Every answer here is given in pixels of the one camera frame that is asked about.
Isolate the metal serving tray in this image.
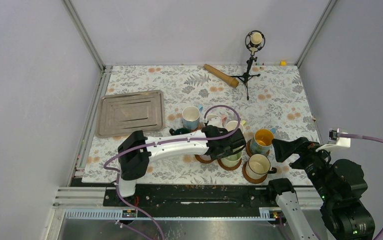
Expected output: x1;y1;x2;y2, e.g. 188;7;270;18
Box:
95;90;165;139

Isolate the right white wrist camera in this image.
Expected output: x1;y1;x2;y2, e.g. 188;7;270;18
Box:
315;128;351;153

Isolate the wooden rolling pin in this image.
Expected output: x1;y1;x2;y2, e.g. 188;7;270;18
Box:
203;64;239;88

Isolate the blue mug orange inside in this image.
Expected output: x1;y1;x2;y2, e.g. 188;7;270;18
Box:
249;128;276;155

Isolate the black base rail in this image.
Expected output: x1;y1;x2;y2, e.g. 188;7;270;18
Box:
102;176;288;220

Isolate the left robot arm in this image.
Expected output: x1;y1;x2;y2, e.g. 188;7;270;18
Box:
115;125;247;206

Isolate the microphone on black tripod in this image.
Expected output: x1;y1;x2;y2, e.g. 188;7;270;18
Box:
231;30;266;100

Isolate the floral patterned table mat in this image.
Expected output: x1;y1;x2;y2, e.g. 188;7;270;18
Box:
82;65;321;186

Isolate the light cork coaster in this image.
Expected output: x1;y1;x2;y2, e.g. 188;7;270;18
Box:
192;122;203;132

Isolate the pink mug white inside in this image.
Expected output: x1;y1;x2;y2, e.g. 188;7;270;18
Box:
205;113;227;125

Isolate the dark green mug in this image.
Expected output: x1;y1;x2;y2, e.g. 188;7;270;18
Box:
168;127;191;136

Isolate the dark scuffed brown coaster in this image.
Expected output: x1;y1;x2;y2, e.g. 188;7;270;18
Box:
245;140;270;157

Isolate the light green mug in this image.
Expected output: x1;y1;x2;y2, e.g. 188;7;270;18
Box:
220;151;242;168

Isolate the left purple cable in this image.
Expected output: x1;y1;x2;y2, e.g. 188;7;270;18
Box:
103;104;242;240

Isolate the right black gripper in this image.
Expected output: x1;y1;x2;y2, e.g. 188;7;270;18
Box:
271;134;338;201

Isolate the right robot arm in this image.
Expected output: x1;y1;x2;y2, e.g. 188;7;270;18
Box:
271;137;375;240

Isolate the light blue mug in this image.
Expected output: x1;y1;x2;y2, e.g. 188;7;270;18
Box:
181;105;203;131

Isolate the yellow-green mug white inside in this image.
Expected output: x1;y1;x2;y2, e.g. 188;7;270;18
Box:
224;120;246;134

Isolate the beige mug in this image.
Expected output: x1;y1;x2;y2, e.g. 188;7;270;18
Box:
244;154;278;182

